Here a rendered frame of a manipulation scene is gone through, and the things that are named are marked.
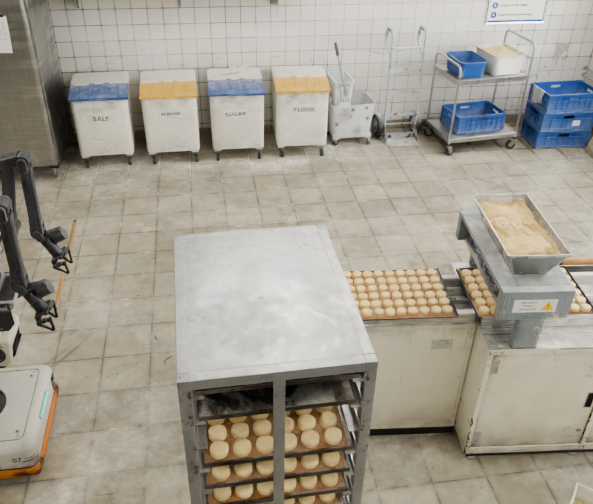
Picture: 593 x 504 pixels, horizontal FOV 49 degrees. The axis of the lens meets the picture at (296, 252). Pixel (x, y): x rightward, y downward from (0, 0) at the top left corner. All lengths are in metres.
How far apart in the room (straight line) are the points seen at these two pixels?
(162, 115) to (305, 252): 4.59
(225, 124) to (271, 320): 4.88
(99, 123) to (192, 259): 4.65
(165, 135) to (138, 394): 3.12
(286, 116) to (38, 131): 2.30
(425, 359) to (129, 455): 1.68
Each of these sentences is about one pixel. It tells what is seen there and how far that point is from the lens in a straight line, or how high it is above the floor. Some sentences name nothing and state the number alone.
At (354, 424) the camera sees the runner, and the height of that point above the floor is 1.58.
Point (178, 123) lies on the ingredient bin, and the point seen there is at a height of 0.43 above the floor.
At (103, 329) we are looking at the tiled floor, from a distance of 4.59.
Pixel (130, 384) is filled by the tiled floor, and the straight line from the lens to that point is 4.16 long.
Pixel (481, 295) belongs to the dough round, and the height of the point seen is 0.92.
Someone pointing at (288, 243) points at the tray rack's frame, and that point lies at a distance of 1.98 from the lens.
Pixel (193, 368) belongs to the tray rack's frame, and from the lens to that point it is 1.57.
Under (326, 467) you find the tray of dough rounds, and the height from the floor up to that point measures 1.40.
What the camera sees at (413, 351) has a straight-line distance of 3.36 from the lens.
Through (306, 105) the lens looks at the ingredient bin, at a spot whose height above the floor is 0.56.
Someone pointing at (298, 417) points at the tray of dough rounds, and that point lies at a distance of 1.89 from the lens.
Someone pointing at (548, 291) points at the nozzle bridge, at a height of 1.18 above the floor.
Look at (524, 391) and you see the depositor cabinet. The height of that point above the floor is 0.54.
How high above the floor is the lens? 2.90
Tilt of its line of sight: 34 degrees down
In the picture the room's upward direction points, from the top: 1 degrees clockwise
